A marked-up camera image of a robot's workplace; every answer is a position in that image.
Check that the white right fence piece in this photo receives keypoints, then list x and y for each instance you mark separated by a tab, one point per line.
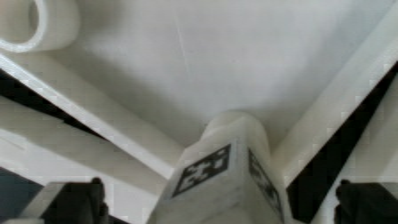
372	164

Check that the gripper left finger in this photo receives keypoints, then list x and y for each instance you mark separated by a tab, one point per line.
79	206

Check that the white square table top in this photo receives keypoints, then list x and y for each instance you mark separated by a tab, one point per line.
147	63

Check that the white front fence rail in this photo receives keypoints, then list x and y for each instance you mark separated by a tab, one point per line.
56	154

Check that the white leg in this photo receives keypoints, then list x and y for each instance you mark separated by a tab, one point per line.
225	189

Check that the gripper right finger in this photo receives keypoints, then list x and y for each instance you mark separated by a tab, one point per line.
369	203

